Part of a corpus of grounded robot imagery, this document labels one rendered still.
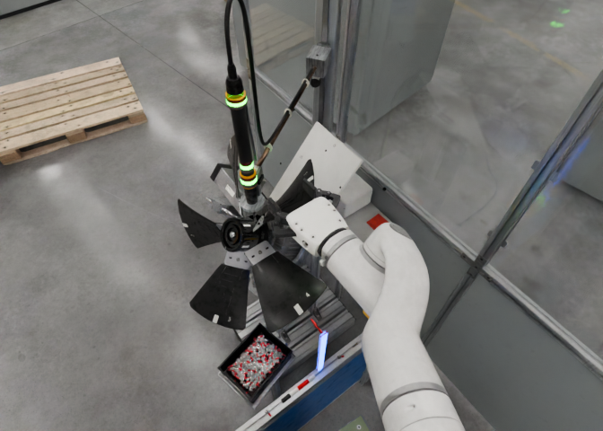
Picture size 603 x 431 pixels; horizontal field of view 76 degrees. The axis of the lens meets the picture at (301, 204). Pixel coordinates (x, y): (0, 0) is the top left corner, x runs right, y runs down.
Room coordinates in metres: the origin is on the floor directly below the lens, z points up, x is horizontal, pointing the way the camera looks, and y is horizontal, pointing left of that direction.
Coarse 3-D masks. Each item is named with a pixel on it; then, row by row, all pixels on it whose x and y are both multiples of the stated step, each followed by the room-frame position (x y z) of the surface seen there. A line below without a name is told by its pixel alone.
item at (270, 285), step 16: (272, 256) 0.68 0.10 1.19; (256, 272) 0.62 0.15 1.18; (272, 272) 0.62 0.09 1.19; (288, 272) 0.62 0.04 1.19; (304, 272) 0.61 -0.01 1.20; (272, 288) 0.57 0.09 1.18; (288, 288) 0.56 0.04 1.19; (304, 288) 0.56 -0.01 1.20; (320, 288) 0.55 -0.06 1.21; (272, 304) 0.52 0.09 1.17; (288, 304) 0.51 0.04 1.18; (304, 304) 0.51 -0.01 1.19; (272, 320) 0.47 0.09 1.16; (288, 320) 0.47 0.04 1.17
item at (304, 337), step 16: (256, 304) 1.02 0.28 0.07; (320, 304) 1.02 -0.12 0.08; (336, 304) 1.02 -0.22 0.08; (256, 320) 0.92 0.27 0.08; (304, 320) 0.93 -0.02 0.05; (320, 320) 0.92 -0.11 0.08; (336, 320) 0.92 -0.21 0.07; (352, 320) 0.92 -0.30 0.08; (240, 336) 0.82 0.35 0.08; (304, 336) 0.82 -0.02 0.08; (336, 336) 0.85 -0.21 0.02; (304, 352) 0.73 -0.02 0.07; (288, 368) 0.64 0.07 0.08
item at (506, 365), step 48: (288, 144) 1.82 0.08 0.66; (384, 192) 1.18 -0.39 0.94; (432, 240) 0.93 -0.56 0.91; (432, 288) 0.85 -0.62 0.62; (480, 288) 0.72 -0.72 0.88; (480, 336) 0.62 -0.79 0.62; (528, 336) 0.53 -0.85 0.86; (480, 384) 0.51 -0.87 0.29; (528, 384) 0.43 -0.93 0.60; (576, 384) 0.37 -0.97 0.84
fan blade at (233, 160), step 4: (232, 136) 1.06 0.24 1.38; (232, 140) 1.05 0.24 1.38; (232, 144) 1.04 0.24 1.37; (228, 148) 1.09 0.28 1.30; (232, 148) 1.02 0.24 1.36; (236, 148) 0.99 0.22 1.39; (228, 152) 1.09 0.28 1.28; (232, 152) 1.01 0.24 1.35; (236, 152) 0.98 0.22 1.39; (228, 156) 1.09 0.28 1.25; (232, 156) 1.00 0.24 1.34; (236, 156) 0.96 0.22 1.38; (232, 160) 0.99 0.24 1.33; (236, 160) 0.95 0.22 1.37; (232, 164) 0.98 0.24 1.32; (236, 164) 0.94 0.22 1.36; (232, 168) 0.98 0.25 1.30; (236, 168) 0.93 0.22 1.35; (236, 172) 0.92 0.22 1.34; (236, 176) 0.91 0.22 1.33; (236, 180) 0.90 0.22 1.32; (236, 184) 0.90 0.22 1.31; (236, 188) 0.90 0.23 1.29; (236, 192) 0.89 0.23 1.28; (236, 196) 0.88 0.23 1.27
